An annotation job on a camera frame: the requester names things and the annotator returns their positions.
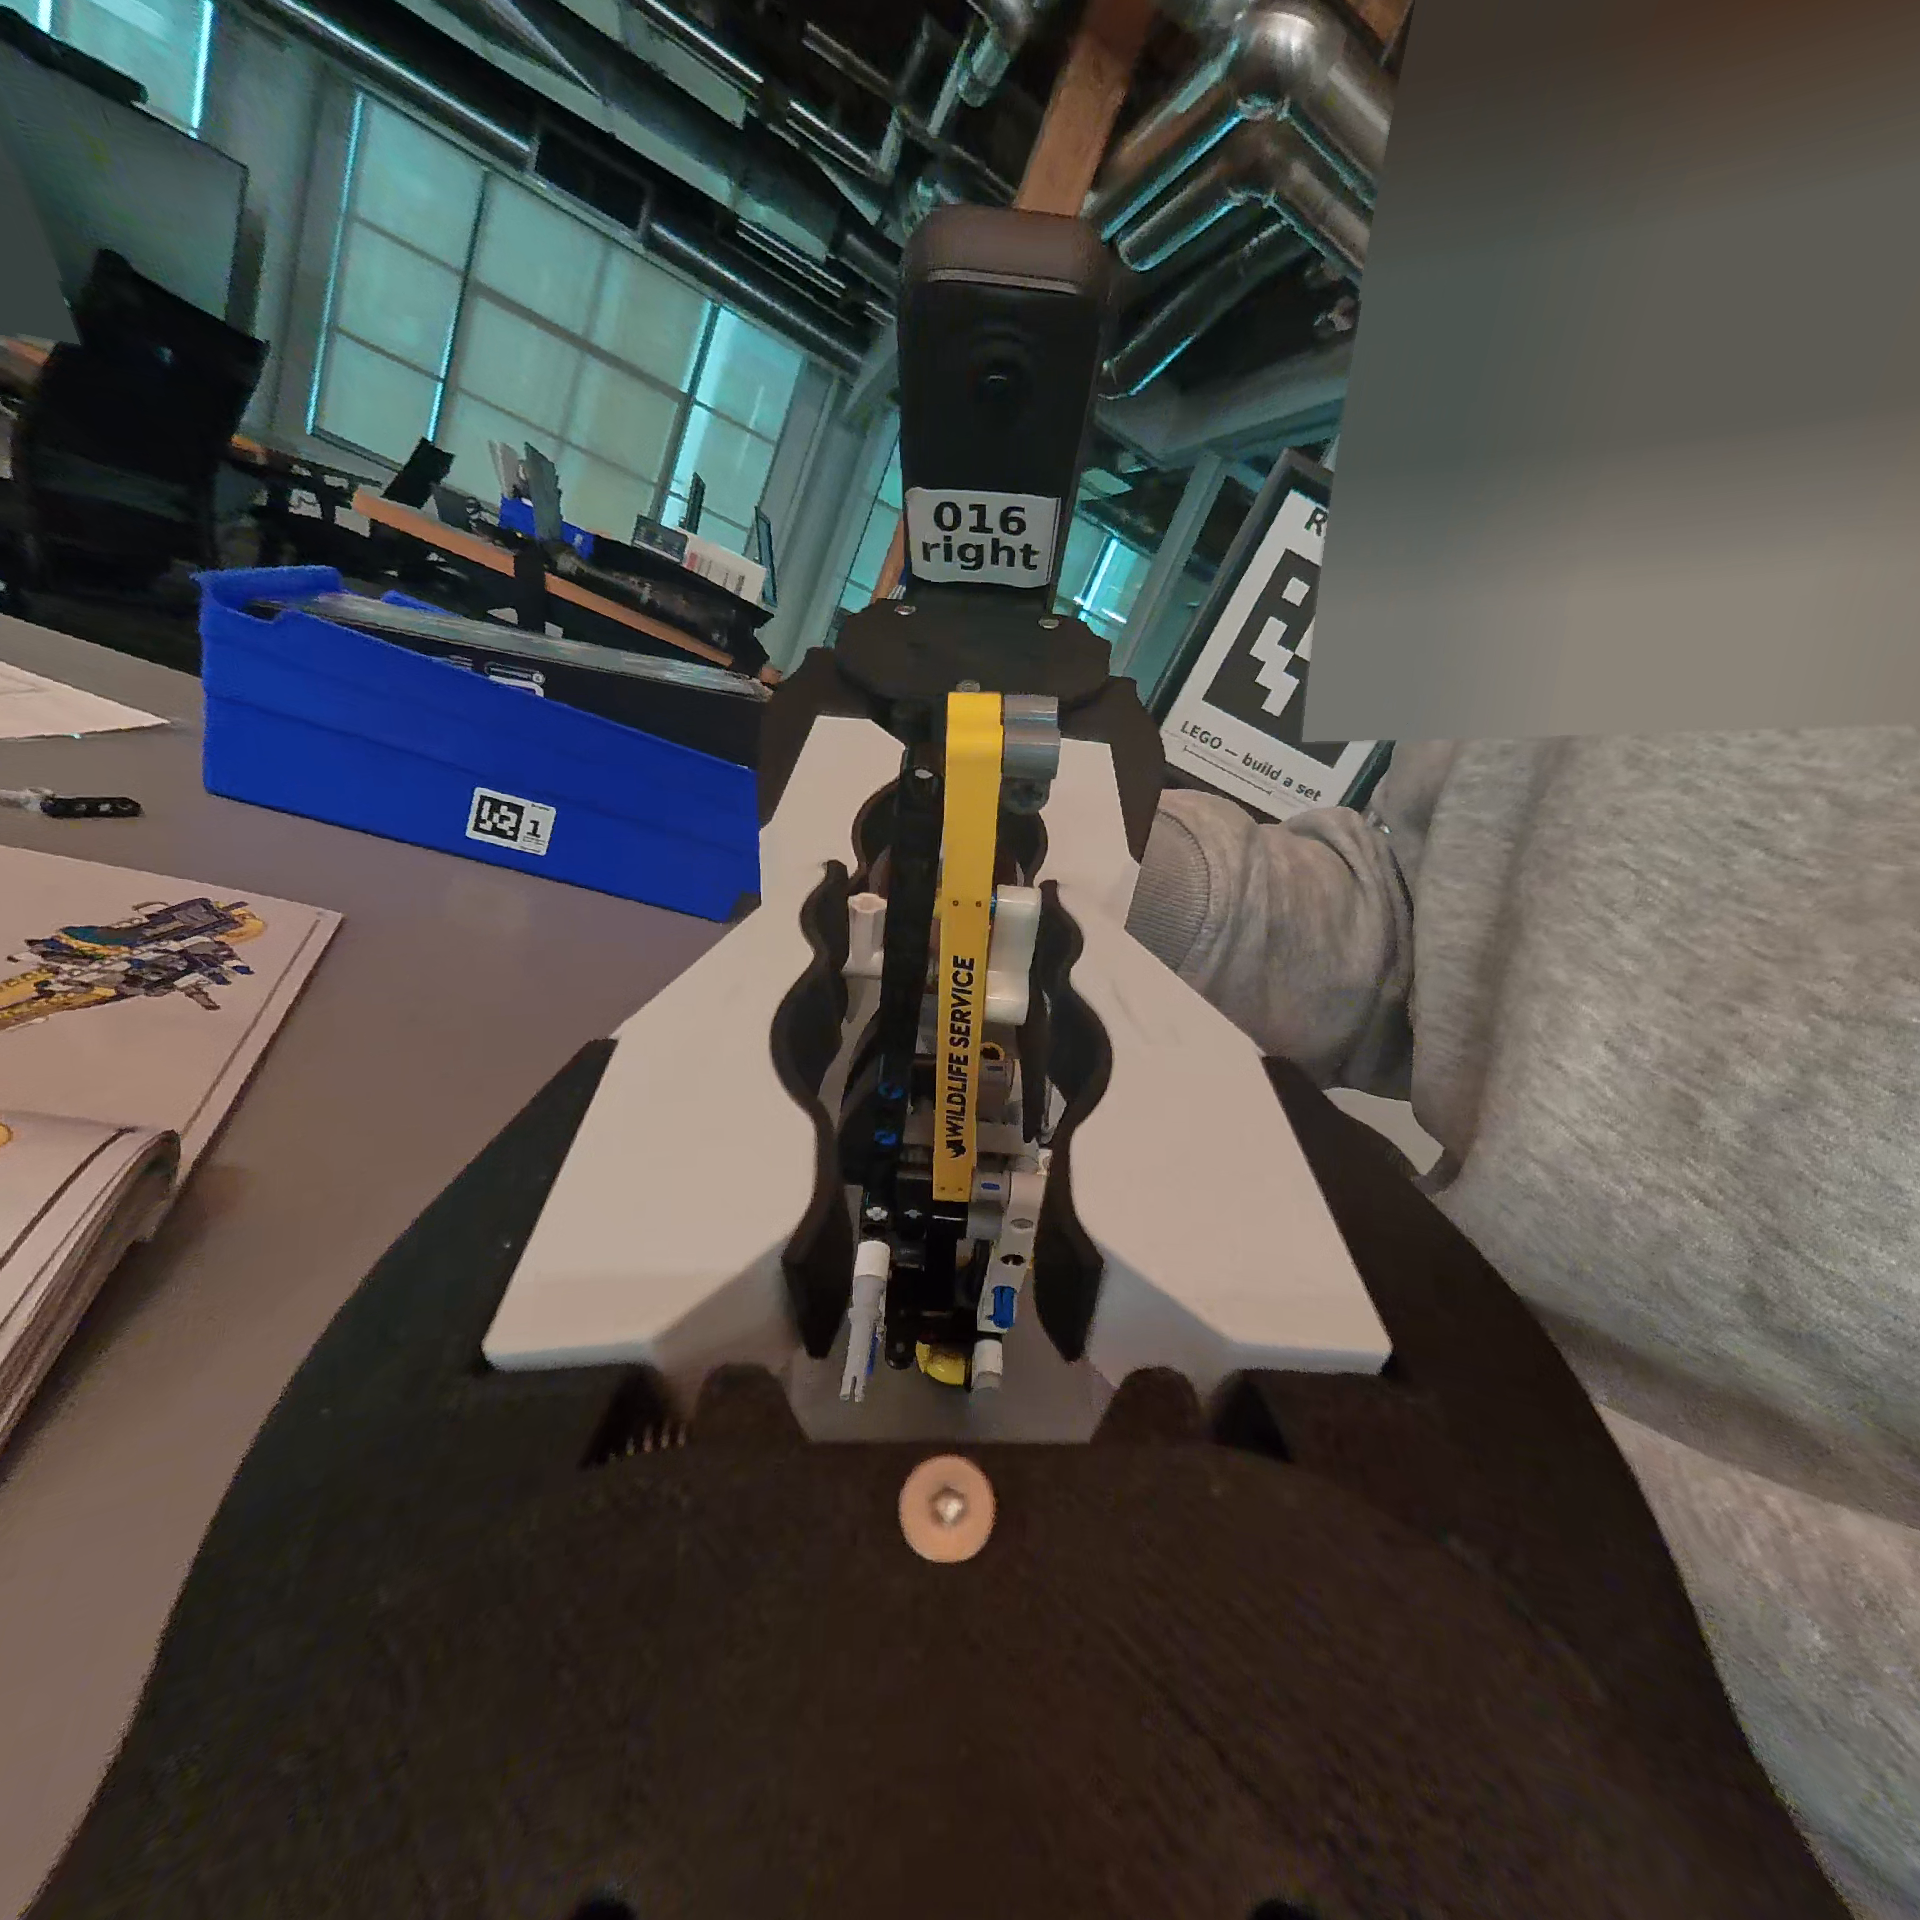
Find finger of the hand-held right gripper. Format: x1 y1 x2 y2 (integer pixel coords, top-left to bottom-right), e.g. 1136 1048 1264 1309
765 712 906 904
1033 733 1145 922

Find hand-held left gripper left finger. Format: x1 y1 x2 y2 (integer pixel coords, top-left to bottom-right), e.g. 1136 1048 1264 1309
483 861 854 1405

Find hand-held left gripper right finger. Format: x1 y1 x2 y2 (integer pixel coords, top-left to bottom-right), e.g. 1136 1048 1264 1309
1036 883 1394 1384

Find yellow and black lego model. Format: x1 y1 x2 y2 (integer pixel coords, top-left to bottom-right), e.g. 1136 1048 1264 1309
841 683 1085 1405

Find lego instruction booklet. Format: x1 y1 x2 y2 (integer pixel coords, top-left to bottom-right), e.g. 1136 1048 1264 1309
0 844 344 1448

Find marker sign board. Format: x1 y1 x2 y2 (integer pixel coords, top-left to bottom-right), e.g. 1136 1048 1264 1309
1167 446 1402 820

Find wooden office desk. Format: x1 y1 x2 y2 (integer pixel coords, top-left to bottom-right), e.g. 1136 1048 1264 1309
348 489 781 676

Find silver ventilation ducts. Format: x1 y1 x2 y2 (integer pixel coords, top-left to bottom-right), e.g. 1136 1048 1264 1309
899 0 1415 294

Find blue plastic bin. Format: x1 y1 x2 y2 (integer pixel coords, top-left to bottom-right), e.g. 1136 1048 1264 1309
198 567 772 925

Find person's grey sweatshirt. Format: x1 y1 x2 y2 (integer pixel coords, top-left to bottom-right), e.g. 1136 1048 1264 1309
1588 1401 1920 1920

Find zebra-pattern sticker sheet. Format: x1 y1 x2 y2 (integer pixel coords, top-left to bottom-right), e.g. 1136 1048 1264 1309
0 656 170 743

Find black office chair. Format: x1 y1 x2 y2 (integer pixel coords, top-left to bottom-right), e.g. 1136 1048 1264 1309
19 246 274 611

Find grey whiteboard panel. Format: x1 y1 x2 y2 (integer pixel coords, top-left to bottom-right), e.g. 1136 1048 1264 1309
0 36 252 358

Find wooden post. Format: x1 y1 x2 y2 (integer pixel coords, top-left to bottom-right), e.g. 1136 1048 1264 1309
1014 0 1160 216

